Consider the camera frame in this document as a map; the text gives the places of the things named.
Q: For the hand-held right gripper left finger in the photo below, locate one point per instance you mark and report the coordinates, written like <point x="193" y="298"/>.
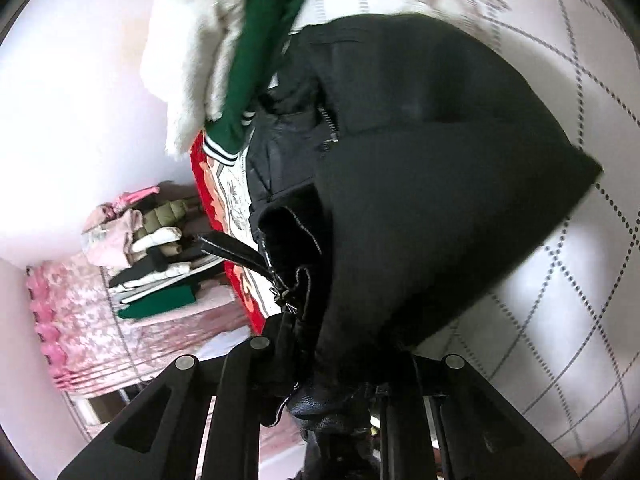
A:
<point x="240" y="410"/>

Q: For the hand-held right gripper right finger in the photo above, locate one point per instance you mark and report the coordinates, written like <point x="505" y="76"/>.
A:
<point x="410" y="430"/>

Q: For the black jacket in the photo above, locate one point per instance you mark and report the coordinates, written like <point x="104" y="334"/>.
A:
<point x="425" y="185"/>

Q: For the stack of folded clothes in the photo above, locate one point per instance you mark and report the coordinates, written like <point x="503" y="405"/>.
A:
<point x="155" y="242"/>

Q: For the pink floral cloth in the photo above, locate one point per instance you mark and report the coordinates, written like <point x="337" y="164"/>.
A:
<point x="90" y="325"/>

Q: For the white quilted bedspread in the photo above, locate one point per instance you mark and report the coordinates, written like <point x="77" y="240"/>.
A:
<point x="575" y="310"/>

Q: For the red patterned blanket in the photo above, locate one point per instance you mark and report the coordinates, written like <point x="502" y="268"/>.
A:
<point x="206" y="185"/>

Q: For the green jacket with striped cuffs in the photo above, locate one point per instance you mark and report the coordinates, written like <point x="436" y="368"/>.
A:
<point x="255" y="60"/>

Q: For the white fluffy coat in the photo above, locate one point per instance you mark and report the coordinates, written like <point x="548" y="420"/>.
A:
<point x="190" y="60"/>

